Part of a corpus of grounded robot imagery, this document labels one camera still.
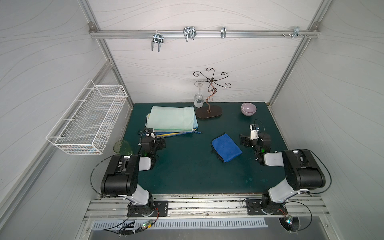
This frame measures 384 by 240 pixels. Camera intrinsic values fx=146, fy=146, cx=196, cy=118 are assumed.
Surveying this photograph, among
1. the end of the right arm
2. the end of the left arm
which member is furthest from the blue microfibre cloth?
the end of the left arm

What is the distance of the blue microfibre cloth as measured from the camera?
36.4 inches

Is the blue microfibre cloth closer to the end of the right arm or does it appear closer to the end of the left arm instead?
the end of the right arm
